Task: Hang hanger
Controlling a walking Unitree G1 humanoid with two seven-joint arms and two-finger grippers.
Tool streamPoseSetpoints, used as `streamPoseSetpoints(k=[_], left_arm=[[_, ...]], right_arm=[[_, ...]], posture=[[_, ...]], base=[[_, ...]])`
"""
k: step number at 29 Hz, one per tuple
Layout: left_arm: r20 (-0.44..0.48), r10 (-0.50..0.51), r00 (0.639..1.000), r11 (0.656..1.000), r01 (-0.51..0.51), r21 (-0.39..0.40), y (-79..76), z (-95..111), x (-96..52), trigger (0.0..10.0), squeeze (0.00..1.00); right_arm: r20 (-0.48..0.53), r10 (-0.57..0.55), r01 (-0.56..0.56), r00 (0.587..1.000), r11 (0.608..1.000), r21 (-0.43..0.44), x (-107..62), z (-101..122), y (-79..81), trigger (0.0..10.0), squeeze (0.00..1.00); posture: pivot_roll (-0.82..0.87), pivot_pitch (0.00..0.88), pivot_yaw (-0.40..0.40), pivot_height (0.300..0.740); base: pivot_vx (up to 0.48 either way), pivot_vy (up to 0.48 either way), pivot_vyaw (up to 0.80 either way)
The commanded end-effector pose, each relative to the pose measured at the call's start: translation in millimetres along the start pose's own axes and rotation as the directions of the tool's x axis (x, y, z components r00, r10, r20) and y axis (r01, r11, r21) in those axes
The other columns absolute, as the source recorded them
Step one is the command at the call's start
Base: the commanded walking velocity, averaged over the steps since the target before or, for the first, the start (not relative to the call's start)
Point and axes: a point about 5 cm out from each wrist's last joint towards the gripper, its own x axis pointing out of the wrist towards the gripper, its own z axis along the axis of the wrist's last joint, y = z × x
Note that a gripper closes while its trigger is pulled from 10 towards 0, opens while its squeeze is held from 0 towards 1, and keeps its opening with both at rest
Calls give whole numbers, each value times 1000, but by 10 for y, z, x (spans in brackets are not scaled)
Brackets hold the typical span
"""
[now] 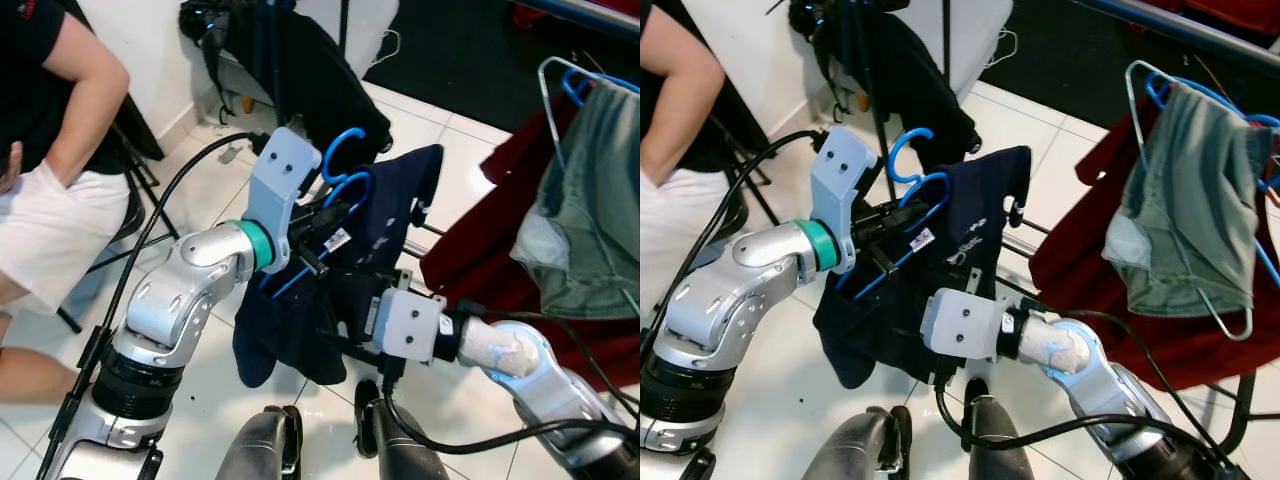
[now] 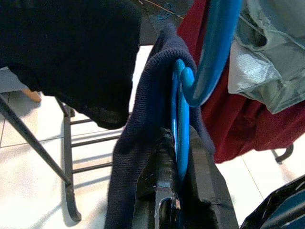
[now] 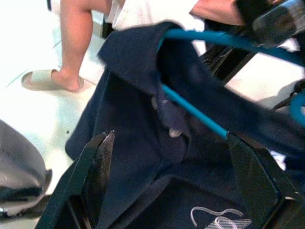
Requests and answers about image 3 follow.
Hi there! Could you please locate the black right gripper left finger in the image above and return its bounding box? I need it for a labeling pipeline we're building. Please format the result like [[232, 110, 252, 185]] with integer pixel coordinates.
[[35, 130, 115, 229]]

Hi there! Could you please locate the blue plastic hanger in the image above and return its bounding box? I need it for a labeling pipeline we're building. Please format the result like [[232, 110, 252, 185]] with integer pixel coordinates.
[[158, 28, 305, 140]]

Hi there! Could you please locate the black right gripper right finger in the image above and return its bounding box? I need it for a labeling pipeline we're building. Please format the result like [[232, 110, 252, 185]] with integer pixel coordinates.
[[226, 133, 305, 229]]

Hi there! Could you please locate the person in black shirt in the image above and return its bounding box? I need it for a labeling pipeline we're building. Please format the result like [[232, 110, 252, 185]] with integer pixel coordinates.
[[51, 0, 251, 93]]

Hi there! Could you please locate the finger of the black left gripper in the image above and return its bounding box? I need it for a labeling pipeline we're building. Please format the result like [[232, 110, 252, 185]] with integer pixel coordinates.
[[252, 0, 305, 47]]

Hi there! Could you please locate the navy blue garment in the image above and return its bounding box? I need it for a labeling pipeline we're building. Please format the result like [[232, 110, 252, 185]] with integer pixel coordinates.
[[65, 21, 305, 229]]

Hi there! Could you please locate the beige slipper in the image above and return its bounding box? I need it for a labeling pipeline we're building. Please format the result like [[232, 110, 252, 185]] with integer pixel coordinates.
[[20, 69, 84, 92]]

